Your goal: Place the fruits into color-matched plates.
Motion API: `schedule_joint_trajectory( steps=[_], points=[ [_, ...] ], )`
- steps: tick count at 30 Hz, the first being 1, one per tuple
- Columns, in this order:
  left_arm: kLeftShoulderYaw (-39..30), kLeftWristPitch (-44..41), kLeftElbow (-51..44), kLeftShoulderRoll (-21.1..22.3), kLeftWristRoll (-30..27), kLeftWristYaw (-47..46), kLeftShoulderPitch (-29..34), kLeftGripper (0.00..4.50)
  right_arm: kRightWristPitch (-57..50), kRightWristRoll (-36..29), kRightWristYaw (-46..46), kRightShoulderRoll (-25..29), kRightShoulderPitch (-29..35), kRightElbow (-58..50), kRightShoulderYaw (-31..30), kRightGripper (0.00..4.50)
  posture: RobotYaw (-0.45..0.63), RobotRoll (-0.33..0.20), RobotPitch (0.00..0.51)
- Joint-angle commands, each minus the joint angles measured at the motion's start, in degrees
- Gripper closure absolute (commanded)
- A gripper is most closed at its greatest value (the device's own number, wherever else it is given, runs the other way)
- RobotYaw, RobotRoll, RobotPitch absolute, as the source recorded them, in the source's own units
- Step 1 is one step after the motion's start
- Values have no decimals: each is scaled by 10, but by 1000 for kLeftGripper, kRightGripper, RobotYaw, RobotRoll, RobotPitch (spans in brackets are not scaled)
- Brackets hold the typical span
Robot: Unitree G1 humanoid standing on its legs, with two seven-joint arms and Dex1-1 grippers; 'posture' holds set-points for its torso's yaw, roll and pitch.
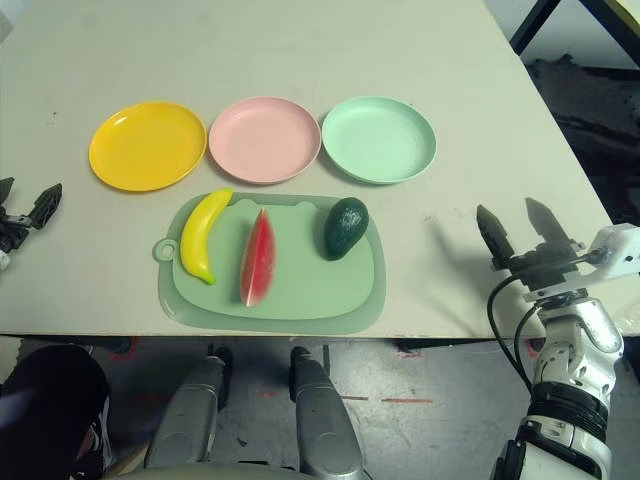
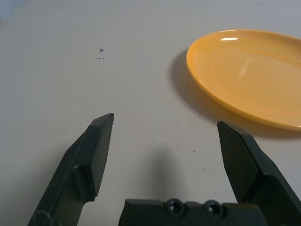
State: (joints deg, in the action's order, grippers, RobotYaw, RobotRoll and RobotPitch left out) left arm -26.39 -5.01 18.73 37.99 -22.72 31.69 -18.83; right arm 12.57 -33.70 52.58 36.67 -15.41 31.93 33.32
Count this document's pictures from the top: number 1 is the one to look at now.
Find silver robot leg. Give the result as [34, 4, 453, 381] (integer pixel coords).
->
[144, 344, 234, 469]
[289, 345, 369, 480]

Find red watermelon slice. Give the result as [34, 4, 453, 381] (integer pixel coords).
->
[239, 208, 278, 308]

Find yellow plastic plate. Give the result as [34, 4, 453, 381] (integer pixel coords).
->
[88, 100, 208, 193]

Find silver right robot leg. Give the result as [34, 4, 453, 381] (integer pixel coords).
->
[289, 345, 369, 480]

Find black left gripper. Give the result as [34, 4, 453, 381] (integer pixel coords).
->
[0, 176, 64, 252]

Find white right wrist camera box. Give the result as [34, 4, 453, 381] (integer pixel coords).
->
[582, 223, 640, 279]

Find black white sneaker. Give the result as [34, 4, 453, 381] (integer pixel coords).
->
[69, 394, 114, 476]

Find yellow toy banana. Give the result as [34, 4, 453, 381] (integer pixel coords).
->
[179, 187, 235, 287]

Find wooden stick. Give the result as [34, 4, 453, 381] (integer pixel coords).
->
[107, 443, 147, 476]

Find mint green plastic plate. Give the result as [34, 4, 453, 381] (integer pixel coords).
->
[321, 96, 438, 187]

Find black metal frame bar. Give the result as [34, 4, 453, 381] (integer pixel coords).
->
[509, 0, 554, 54]

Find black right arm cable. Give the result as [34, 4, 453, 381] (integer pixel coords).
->
[487, 272, 549, 401]

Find small green cutting board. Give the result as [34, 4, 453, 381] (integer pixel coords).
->
[172, 195, 376, 320]

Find clear plastic bag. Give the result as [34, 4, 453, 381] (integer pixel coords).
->
[617, 299, 640, 341]

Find pink plastic plate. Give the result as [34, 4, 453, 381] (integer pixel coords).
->
[208, 96, 322, 187]

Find grey robot waist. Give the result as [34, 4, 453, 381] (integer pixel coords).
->
[107, 462, 301, 480]

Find bystander black trouser leg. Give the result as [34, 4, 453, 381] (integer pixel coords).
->
[0, 344, 109, 480]

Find silver left robot leg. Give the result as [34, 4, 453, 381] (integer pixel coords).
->
[144, 344, 234, 469]

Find large green cutting mat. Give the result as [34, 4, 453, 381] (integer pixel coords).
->
[152, 192, 388, 331]

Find dark green avocado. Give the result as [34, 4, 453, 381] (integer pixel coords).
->
[322, 196, 370, 262]

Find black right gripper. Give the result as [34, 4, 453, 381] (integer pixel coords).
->
[475, 197, 592, 302]

